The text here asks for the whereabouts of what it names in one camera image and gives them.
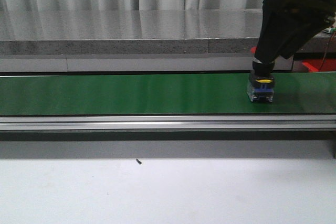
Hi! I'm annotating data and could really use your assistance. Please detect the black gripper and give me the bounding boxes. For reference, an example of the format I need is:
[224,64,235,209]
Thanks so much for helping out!
[255,0,335,63]

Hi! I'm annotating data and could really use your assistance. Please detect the small green circuit board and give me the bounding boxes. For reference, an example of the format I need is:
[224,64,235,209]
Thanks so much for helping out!
[322,27,335,34]

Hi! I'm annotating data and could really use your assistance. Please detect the red plastic tray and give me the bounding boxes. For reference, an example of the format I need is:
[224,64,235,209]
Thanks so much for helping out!
[302,59,336,72]

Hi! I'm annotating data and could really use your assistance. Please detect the green conveyor belt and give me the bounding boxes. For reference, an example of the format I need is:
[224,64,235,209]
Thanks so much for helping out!
[1,72,335,116]

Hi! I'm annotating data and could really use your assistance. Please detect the grey stone counter slab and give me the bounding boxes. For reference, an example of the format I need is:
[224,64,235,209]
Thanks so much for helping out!
[0,7,336,56]

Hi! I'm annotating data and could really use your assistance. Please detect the red black wire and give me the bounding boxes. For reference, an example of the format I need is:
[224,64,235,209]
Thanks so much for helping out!
[318,31,336,72]

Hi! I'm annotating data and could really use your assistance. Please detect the aluminium conveyor frame rail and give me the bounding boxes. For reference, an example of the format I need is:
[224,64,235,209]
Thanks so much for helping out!
[1,114,335,131]

